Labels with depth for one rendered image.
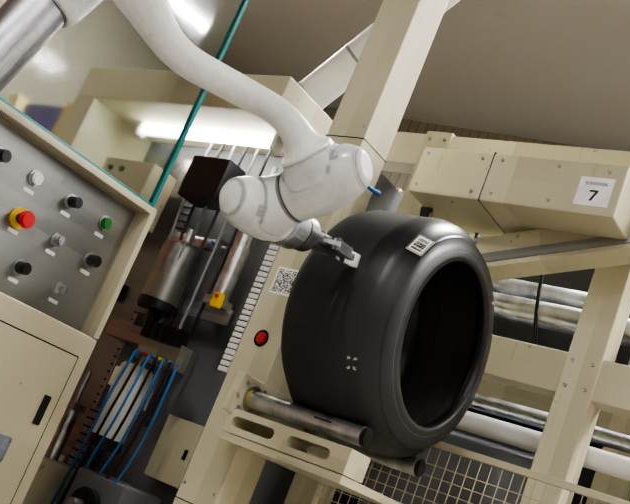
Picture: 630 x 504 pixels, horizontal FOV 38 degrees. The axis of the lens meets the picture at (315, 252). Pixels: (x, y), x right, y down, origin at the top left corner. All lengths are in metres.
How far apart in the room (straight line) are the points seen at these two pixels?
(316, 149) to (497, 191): 0.98
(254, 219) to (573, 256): 1.10
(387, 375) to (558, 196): 0.74
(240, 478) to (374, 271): 0.66
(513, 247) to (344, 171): 1.06
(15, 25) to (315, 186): 0.61
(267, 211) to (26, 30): 0.54
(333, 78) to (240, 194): 1.46
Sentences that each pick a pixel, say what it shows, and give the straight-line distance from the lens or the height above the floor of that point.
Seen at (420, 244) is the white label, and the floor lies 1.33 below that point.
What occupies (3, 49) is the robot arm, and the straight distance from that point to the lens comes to 1.77.
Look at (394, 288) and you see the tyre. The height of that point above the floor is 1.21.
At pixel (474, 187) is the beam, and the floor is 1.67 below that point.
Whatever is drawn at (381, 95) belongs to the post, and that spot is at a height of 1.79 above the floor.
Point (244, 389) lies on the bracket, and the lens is 2.23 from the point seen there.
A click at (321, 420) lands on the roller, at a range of 2.10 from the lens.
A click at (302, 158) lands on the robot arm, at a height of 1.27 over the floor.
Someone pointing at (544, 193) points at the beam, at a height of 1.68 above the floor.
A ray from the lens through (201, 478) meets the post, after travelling 2.35.
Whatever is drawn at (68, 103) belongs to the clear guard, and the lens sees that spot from 2.29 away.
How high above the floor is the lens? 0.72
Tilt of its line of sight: 14 degrees up
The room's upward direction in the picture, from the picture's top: 22 degrees clockwise
